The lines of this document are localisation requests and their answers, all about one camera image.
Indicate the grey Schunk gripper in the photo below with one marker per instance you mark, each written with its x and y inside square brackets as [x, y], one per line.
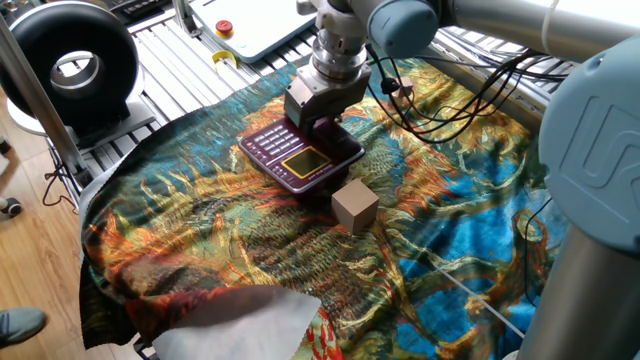
[320, 100]

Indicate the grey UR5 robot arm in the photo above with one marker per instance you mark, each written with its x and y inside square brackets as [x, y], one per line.
[590, 300]

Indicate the maroon telephone base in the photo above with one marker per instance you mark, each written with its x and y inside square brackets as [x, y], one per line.
[305, 162]

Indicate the large wooden cube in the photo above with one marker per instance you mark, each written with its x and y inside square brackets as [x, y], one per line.
[355, 207]

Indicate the white teach pendant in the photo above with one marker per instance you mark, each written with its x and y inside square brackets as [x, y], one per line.
[270, 25]

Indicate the yellow tape strip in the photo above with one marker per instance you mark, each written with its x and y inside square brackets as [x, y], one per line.
[218, 54]

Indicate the sunflower print tablecloth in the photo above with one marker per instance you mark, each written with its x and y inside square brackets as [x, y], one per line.
[250, 240]

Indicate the red emergency stop button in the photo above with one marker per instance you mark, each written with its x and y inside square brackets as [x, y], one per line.
[224, 27]

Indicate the black keyboard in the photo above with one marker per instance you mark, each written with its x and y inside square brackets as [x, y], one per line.
[140, 6]

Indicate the black chair caster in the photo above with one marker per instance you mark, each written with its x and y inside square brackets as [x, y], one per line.
[12, 206]

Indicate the grey sneaker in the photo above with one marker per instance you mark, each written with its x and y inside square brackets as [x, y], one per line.
[20, 325]

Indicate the aluminium frame beam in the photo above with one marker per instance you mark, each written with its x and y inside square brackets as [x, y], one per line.
[184, 17]
[40, 105]

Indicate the aluminium table edge rail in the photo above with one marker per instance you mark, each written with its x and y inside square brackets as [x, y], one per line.
[520, 107]

